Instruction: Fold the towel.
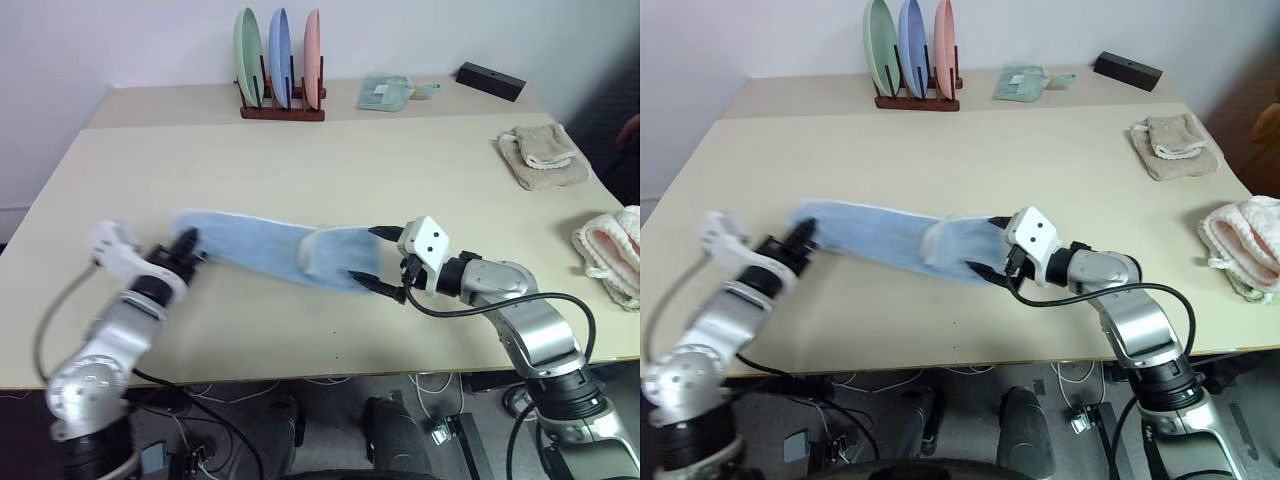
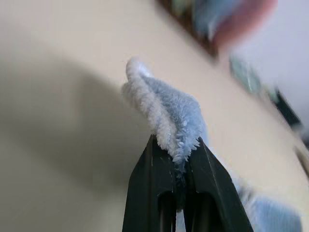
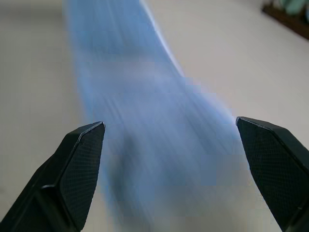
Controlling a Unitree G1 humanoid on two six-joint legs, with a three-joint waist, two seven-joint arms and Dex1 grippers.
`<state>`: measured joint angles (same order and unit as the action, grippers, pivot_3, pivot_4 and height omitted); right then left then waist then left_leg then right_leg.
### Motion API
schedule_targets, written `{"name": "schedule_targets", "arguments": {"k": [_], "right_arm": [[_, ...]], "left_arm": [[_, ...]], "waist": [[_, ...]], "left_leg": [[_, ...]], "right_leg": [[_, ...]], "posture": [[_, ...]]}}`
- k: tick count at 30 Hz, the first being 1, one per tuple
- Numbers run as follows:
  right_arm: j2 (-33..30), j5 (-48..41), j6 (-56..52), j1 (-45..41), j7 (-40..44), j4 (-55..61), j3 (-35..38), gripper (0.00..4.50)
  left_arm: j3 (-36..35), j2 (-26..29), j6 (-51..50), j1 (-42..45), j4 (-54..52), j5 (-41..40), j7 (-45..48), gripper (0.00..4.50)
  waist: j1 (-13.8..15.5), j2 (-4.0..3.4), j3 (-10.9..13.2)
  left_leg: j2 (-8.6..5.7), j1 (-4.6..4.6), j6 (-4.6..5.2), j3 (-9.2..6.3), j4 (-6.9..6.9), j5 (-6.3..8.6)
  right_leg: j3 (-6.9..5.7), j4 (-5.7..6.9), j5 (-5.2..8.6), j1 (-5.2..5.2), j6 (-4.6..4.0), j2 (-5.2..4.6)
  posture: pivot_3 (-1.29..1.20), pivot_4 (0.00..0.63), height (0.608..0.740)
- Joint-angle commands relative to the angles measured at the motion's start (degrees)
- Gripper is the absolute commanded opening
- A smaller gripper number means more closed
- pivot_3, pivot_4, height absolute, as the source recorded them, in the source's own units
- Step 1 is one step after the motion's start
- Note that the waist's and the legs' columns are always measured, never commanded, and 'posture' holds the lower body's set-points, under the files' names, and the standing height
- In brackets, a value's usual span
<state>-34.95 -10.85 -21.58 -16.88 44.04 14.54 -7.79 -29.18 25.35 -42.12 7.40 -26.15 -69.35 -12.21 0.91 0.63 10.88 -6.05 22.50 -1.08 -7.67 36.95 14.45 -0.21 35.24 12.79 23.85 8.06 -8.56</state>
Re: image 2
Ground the light blue fluffy towel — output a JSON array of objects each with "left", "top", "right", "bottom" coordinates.
[{"left": 121, "top": 57, "right": 304, "bottom": 232}]

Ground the blurred red object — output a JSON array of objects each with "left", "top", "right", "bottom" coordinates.
[{"left": 214, "top": 0, "right": 278, "bottom": 46}]

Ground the blurred green object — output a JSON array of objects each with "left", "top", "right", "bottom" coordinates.
[{"left": 229, "top": 57, "right": 263, "bottom": 94}]

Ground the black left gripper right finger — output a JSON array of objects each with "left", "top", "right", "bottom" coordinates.
[{"left": 181, "top": 137, "right": 254, "bottom": 232}]

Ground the dark framed picture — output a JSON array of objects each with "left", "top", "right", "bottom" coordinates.
[{"left": 155, "top": 0, "right": 232, "bottom": 58}]

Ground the blurred black object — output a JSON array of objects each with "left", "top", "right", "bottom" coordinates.
[{"left": 271, "top": 88, "right": 302, "bottom": 129}]

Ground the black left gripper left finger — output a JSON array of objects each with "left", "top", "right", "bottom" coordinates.
[{"left": 122, "top": 134, "right": 180, "bottom": 232}]

